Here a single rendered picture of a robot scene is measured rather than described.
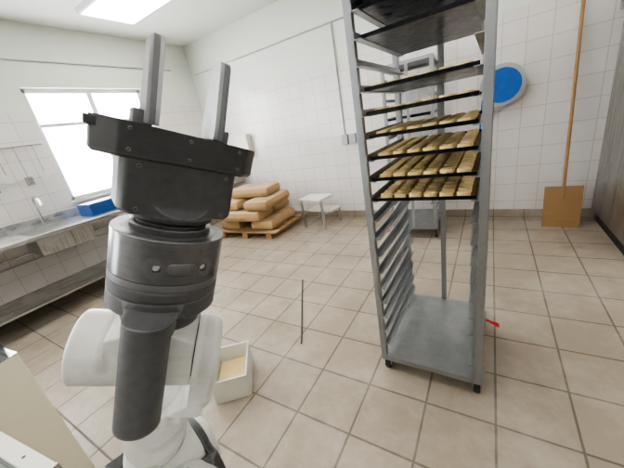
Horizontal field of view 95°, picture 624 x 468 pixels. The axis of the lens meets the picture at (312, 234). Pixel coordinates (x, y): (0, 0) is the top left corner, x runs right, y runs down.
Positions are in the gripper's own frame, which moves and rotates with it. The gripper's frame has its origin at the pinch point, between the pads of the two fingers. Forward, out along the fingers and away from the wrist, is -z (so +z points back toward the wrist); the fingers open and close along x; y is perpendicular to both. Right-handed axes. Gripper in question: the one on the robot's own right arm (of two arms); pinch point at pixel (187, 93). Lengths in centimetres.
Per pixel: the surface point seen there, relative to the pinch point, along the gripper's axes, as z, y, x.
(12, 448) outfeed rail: 71, 41, 14
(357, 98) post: -27, 63, -79
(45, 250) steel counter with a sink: 139, 347, 25
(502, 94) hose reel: -111, 110, -323
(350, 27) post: -50, 65, -70
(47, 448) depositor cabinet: 127, 91, 10
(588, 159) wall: -67, 37, -388
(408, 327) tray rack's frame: 83, 50, -155
